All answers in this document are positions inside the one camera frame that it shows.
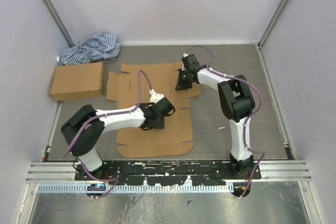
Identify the blue white striped cloth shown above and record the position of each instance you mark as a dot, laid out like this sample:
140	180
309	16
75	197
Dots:
102	47

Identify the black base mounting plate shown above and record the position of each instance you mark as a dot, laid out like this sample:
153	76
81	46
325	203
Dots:
168	173

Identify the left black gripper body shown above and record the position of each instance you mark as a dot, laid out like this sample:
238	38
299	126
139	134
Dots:
159	125

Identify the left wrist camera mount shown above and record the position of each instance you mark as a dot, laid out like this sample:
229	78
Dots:
155	97

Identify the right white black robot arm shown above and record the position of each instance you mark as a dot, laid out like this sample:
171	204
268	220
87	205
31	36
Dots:
236	102

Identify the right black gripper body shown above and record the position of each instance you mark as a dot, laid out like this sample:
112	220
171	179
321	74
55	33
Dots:
184	82

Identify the left aluminium frame post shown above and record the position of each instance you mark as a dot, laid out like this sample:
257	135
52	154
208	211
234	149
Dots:
59	23

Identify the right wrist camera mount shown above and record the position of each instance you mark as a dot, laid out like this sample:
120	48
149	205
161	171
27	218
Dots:
187	55

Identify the closed brown cardboard box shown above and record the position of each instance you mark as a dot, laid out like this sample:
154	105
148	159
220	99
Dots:
74	82

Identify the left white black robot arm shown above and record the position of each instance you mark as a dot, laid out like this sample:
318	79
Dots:
84	128

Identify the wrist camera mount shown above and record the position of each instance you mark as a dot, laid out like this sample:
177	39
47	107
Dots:
155	97
187	55

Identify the right aluminium frame post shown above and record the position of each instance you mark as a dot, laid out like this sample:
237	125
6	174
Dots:
279	10

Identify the aluminium front rail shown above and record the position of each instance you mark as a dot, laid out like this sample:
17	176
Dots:
269	170

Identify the aluminium frame post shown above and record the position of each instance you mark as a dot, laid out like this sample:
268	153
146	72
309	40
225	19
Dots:
279	10
59	23

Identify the slotted grey cable duct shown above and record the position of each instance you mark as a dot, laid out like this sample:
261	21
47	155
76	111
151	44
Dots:
123	189

